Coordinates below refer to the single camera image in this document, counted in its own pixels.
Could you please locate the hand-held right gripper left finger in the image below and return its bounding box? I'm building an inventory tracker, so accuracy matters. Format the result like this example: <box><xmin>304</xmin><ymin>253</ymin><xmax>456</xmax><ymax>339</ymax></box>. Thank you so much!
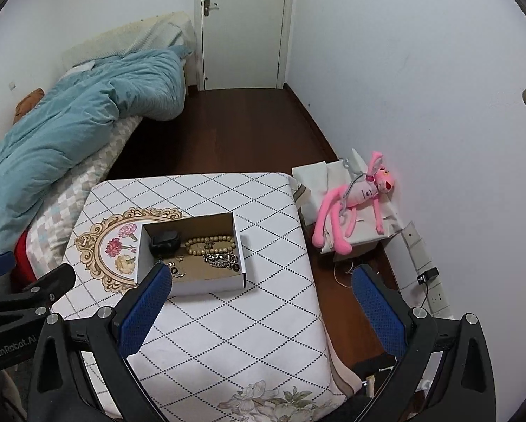
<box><xmin>33</xmin><ymin>264</ymin><xmax>173</xmax><ymax>422</ymax></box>

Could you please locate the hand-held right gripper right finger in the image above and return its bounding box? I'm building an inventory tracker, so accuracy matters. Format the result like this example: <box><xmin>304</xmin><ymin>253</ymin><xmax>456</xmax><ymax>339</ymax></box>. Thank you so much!
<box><xmin>351</xmin><ymin>264</ymin><xmax>497</xmax><ymax>422</ymax></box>

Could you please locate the silver pendant necklace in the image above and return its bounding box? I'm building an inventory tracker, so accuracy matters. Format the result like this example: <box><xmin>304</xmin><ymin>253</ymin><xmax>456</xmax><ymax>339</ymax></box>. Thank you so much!
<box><xmin>166</xmin><ymin>255</ymin><xmax>189</xmax><ymax>280</ymax></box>

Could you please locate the white cardboard box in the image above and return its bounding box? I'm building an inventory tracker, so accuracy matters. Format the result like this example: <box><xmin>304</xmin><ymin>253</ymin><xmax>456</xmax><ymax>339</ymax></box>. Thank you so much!
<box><xmin>134</xmin><ymin>212</ymin><xmax>247</xmax><ymax>297</ymax></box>

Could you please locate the black wristband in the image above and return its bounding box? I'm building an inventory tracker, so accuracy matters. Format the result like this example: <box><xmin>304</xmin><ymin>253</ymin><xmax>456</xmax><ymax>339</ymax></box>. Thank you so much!
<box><xmin>150</xmin><ymin>230</ymin><xmax>181</xmax><ymax>258</ymax></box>

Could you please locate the wooden bead bracelet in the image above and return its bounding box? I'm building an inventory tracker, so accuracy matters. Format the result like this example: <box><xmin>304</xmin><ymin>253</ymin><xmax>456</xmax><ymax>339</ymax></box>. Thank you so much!
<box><xmin>183</xmin><ymin>235</ymin><xmax>237</xmax><ymax>256</ymax></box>

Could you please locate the silver chain bracelet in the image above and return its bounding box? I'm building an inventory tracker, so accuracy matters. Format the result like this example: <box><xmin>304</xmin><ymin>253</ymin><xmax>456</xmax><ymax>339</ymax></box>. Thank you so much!
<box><xmin>202</xmin><ymin>251</ymin><xmax>241</xmax><ymax>272</ymax></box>

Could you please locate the red cloth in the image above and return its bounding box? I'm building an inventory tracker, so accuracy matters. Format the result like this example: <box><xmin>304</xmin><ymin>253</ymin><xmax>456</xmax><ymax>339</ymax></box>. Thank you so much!
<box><xmin>10</xmin><ymin>231</ymin><xmax>37</xmax><ymax>291</ymax></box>

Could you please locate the beige striped undercloth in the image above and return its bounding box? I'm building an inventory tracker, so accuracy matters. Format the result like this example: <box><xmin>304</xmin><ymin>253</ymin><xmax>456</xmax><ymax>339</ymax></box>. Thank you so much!
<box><xmin>331</xmin><ymin>347</ymin><xmax>362</xmax><ymax>398</ymax></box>

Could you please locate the white power strip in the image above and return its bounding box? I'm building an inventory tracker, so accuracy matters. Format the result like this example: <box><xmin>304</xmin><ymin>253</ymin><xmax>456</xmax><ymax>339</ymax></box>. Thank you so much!
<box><xmin>401</xmin><ymin>222</ymin><xmax>450</xmax><ymax>317</ymax></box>

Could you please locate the checked bed sheet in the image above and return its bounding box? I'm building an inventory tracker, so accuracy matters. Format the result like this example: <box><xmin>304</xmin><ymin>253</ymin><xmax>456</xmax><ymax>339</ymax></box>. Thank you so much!
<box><xmin>23</xmin><ymin>114</ymin><xmax>143</xmax><ymax>273</ymax></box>

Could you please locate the white diamond pattern tablecloth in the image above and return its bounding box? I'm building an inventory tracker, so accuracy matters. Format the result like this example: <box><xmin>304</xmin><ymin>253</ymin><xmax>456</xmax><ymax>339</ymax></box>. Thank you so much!
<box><xmin>52</xmin><ymin>172</ymin><xmax>349</xmax><ymax>422</ymax></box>

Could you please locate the pink plush toy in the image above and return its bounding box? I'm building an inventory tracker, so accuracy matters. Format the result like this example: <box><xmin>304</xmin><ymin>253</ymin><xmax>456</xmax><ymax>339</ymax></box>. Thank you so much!
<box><xmin>312</xmin><ymin>151</ymin><xmax>396</xmax><ymax>254</ymax></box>

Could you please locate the light blue duvet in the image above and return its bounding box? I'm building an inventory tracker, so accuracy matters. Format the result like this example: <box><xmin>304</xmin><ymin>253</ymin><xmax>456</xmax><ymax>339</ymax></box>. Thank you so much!
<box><xmin>0</xmin><ymin>46</ymin><xmax>193</xmax><ymax>264</ymax></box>

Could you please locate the brown plush toy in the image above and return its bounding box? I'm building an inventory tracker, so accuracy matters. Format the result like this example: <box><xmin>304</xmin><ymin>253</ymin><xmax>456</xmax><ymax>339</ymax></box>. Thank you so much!
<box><xmin>12</xmin><ymin>89</ymin><xmax>45</xmax><ymax>124</ymax></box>

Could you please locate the white door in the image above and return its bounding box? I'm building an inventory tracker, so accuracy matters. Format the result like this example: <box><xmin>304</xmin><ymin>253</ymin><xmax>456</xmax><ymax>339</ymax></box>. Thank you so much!
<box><xmin>195</xmin><ymin>0</ymin><xmax>296</xmax><ymax>91</ymax></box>

